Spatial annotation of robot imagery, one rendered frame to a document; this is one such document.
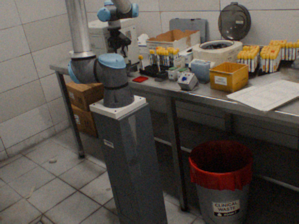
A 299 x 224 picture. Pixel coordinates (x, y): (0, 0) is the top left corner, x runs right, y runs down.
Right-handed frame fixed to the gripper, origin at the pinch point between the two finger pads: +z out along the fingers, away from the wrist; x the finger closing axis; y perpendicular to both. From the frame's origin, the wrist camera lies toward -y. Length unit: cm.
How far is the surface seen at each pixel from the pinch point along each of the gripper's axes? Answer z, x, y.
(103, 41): -12.5, 4.4, 9.7
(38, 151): 96, 22, 125
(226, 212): 80, 5, -71
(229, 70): 3, -13, -66
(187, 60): 4.8, -25.1, -29.9
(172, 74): 5.2, -1.7, -37.1
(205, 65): -1, -6, -56
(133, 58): 4.6, -16.1, 9.1
